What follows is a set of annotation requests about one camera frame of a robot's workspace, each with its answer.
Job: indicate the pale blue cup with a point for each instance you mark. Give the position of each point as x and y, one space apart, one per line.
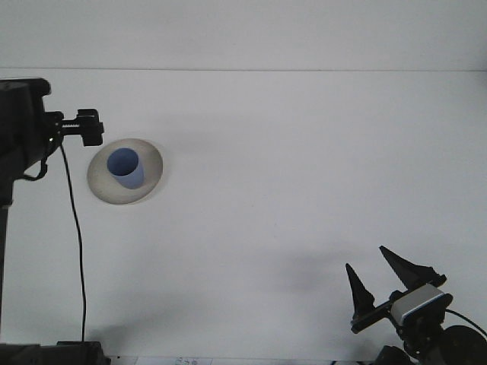
121 163

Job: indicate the pale round plate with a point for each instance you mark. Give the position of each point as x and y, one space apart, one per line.
152 167

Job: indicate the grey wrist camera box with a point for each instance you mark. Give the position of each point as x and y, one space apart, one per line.
416 302

